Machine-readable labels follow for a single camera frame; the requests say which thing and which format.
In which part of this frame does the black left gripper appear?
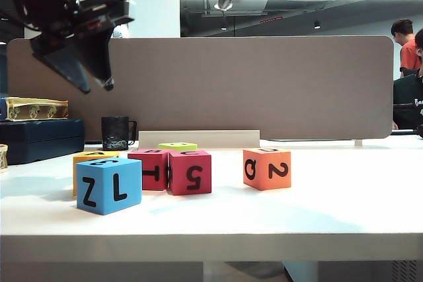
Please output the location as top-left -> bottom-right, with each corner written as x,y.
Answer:
31,0 -> 116,94

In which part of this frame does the yellow block Q A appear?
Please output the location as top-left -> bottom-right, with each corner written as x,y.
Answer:
72,151 -> 120,197

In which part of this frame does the pink block R T 4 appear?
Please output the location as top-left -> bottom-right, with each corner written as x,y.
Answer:
127,148 -> 171,192

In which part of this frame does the pink block 4 5 C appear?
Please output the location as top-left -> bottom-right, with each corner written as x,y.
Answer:
167,149 -> 212,196

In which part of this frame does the orange block 7 2 Q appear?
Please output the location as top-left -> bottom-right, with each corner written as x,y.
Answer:
243,147 -> 292,192

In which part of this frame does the gold ornate box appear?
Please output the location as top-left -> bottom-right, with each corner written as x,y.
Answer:
0,96 -> 69,122

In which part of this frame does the black mug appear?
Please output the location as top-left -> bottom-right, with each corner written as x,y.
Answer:
100,116 -> 137,151

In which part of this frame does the dark blue case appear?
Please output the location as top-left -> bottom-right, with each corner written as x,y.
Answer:
0,118 -> 86,166

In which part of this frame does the brown desk divider panel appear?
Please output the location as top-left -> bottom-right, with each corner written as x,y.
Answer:
6,36 -> 395,141

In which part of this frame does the small woven basket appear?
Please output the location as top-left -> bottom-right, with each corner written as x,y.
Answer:
0,143 -> 9,174

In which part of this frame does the green block Q L U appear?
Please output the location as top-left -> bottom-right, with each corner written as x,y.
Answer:
158,142 -> 198,151

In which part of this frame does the blue block Z L 3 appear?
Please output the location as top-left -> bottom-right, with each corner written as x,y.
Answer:
75,158 -> 143,216

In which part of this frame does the person in red shirt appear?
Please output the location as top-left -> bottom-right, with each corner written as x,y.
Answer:
391,18 -> 422,78

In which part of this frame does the person in dark green shirt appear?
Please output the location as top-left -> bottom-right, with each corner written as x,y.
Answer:
392,29 -> 423,130

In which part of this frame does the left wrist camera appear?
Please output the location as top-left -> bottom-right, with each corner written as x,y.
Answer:
77,0 -> 136,27

